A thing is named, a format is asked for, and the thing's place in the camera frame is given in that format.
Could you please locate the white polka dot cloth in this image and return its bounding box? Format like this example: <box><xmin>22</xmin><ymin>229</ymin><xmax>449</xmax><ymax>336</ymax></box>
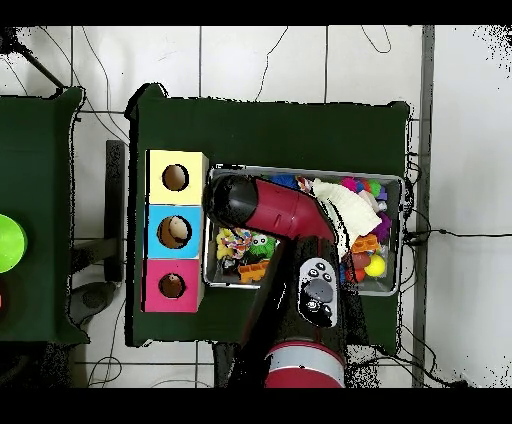
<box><xmin>223</xmin><ymin>227</ymin><xmax>253</xmax><ymax>259</ymax></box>

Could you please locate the wooden box with three holes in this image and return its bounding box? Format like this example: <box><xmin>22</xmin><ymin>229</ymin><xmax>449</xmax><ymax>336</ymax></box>
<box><xmin>141</xmin><ymin>148</ymin><xmax>210</xmax><ymax>314</ymax></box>

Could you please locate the green spiky ball with eyes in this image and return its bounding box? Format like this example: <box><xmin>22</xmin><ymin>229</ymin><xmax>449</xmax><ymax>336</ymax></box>
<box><xmin>247</xmin><ymin>232</ymin><xmax>278</xmax><ymax>259</ymax></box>

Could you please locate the yellow plush toy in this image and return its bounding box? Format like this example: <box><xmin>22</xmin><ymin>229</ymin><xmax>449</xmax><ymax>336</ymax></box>
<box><xmin>215</xmin><ymin>228</ymin><xmax>234</xmax><ymax>260</ymax></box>

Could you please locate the orange toy building brick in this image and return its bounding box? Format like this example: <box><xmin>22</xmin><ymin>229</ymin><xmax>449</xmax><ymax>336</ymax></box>
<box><xmin>237</xmin><ymin>260</ymin><xmax>270</xmax><ymax>284</ymax></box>

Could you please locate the beige round toy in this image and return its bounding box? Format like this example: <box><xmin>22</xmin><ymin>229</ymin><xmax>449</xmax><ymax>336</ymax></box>
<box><xmin>166</xmin><ymin>216</ymin><xmax>191</xmax><ymax>246</ymax></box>

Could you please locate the cream knitted cloth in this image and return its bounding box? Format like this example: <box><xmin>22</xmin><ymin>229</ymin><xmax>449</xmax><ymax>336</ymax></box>
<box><xmin>311</xmin><ymin>177</ymin><xmax>383</xmax><ymax>257</ymax></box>

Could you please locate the purple rubber toy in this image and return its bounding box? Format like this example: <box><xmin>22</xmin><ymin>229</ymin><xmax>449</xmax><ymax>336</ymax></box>
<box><xmin>375</xmin><ymin>211</ymin><xmax>393</xmax><ymax>244</ymax></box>

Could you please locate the yellow smooth ball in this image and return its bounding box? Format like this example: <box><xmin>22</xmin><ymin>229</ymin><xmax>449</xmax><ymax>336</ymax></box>
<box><xmin>363</xmin><ymin>253</ymin><xmax>387</xmax><ymax>278</ymax></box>

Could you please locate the grey round stand base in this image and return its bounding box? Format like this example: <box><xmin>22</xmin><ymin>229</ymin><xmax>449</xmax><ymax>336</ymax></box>
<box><xmin>67</xmin><ymin>280</ymin><xmax>119</xmax><ymax>327</ymax></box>

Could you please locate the dark green side table cloth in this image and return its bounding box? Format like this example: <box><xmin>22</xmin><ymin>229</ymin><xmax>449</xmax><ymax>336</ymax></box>
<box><xmin>0</xmin><ymin>86</ymin><xmax>91</xmax><ymax>346</ymax></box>

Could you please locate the bright green bowl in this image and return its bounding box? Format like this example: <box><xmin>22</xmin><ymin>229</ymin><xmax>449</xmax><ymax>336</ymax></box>
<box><xmin>0</xmin><ymin>213</ymin><xmax>29</xmax><ymax>275</ymax></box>

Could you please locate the black tripod pole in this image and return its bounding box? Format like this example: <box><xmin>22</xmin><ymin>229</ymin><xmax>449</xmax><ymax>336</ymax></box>
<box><xmin>0</xmin><ymin>26</ymin><xmax>67</xmax><ymax>90</ymax></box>

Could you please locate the shallow wire mesh bin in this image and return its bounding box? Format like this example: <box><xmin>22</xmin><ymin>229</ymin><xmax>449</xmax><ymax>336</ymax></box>
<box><xmin>202</xmin><ymin>162</ymin><xmax>405</xmax><ymax>297</ymax></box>

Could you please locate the black power cable with plug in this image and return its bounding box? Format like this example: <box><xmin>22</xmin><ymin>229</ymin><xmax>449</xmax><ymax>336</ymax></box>
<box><xmin>401</xmin><ymin>227</ymin><xmax>512</xmax><ymax>245</ymax></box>

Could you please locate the grey metal rail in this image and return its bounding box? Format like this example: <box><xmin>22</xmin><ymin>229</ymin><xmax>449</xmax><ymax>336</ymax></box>
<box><xmin>411</xmin><ymin>25</ymin><xmax>436</xmax><ymax>387</ymax></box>

